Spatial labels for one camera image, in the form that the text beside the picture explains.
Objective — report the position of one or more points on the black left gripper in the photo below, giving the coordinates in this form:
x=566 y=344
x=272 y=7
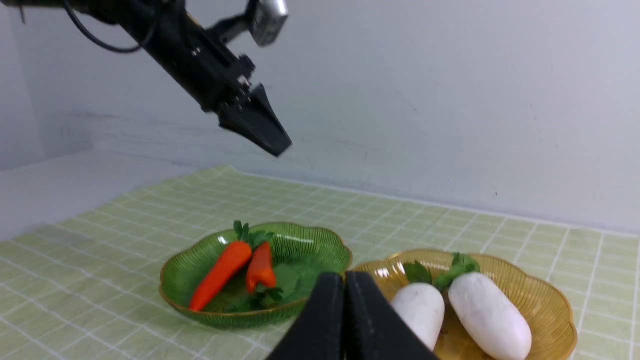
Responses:
x=217 y=80

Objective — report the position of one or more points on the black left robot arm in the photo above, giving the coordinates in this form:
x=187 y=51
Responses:
x=139 y=18

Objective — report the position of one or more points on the orange toy carrot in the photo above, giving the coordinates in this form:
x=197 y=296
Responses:
x=261 y=281
x=235 y=257

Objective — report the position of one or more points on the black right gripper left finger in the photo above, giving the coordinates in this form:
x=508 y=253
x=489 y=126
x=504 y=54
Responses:
x=317 y=332

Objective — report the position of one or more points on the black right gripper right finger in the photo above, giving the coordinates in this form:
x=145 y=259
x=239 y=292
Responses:
x=372 y=329

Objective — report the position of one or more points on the green ribbed plastic plate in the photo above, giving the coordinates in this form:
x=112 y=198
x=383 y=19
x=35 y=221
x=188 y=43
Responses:
x=299 y=255

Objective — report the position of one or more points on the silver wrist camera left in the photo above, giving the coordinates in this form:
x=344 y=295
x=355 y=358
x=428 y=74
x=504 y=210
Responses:
x=266 y=19

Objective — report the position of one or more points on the white toy radish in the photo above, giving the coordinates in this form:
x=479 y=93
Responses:
x=486 y=313
x=420 y=304

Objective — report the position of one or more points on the green checkered tablecloth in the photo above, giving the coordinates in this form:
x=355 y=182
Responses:
x=86 y=288

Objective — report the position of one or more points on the amber ribbed plastic plate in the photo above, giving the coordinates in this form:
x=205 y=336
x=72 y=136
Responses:
x=546 y=310

